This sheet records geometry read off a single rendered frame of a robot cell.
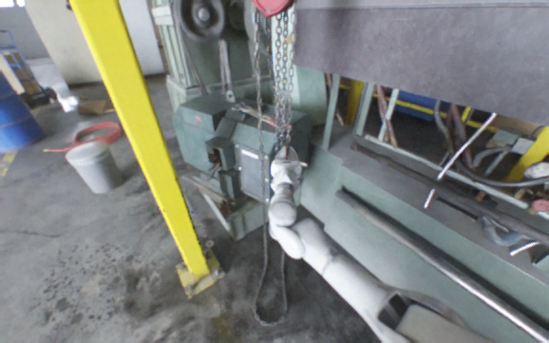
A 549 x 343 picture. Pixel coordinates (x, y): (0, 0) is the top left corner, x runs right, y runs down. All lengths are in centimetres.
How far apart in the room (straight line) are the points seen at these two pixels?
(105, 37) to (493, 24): 107
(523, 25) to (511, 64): 9
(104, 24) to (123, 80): 13
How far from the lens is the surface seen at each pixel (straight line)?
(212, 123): 114
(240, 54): 187
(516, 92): 95
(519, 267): 113
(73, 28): 678
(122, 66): 77
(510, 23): 94
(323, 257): 48
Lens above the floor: 127
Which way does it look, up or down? 36 degrees down
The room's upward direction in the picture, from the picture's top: straight up
